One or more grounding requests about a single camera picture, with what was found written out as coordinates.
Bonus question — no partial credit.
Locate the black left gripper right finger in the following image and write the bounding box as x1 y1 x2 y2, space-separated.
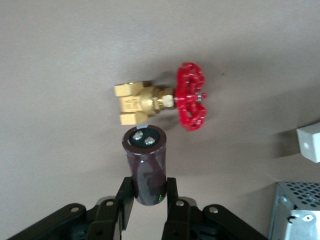
161 176 270 240

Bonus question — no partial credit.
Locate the brass valve with red handwheel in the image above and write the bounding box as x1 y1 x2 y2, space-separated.
113 62 208 133

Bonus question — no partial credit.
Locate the silver metal power supply box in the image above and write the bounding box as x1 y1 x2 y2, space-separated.
267 181 320 240

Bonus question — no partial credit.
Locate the brown table cover sheet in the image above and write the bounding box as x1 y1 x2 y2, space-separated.
0 0 320 240

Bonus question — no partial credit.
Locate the white curved plastic bracket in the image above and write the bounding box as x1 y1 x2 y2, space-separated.
296 121 320 164

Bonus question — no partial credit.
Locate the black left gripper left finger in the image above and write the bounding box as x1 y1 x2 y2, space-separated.
7 176 138 240

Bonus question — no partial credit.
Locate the dark brown cylindrical capacitor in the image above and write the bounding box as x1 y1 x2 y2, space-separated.
121 124 168 207

